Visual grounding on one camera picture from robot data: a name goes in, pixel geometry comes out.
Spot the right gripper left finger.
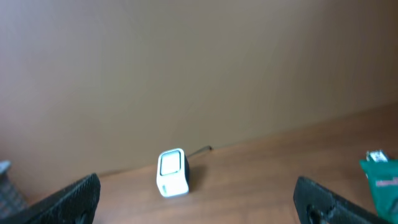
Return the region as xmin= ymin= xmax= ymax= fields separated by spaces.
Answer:
xmin=1 ymin=173 xmax=101 ymax=224

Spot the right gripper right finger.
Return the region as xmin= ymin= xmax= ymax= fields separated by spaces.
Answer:
xmin=293 ymin=176 xmax=390 ymax=224

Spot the green 3M gloves packet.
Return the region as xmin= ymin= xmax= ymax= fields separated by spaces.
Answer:
xmin=359 ymin=160 xmax=397 ymax=223

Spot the black scanner cable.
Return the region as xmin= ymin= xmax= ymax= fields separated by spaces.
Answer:
xmin=186 ymin=145 xmax=213 ymax=159

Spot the grey plastic shopping basket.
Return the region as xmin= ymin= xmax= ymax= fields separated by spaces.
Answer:
xmin=1 ymin=161 xmax=28 ymax=219

